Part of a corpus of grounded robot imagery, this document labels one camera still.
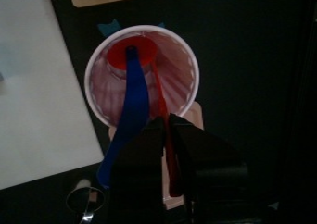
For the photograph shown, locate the blue plastic utensil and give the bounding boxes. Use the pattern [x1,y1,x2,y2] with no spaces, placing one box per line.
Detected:
[96,45,151,189]

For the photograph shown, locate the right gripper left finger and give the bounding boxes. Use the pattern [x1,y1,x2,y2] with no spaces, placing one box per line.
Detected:
[108,116,168,224]

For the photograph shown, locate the metal ring utensil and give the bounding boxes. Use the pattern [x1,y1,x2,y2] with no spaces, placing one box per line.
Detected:
[65,179,106,224]

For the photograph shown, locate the white cutting board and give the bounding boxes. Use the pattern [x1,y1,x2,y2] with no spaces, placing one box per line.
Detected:
[0,0,105,191]

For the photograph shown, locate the red toy knife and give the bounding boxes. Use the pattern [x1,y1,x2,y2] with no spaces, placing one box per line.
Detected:
[148,60,183,198]

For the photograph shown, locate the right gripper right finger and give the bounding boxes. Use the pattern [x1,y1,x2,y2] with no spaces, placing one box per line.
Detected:
[167,112,250,224]

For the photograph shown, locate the white cup with red inside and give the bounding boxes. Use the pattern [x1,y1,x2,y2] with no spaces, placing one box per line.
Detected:
[82,24,200,129]

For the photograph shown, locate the pink wooden board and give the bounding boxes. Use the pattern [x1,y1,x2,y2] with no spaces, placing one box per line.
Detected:
[108,101,205,211]

